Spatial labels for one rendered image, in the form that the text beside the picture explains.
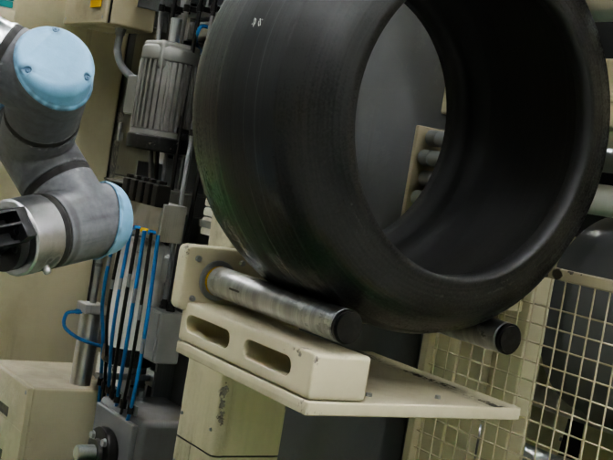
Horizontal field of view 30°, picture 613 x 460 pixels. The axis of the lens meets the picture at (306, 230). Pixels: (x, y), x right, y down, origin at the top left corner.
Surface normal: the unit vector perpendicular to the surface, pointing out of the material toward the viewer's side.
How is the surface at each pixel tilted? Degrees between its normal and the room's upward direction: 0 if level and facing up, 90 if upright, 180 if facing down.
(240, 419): 90
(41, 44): 59
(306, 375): 90
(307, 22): 77
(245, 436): 90
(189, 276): 90
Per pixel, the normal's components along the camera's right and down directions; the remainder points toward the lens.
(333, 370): 0.54, 0.14
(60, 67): 0.40, -0.42
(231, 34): -0.77, -0.30
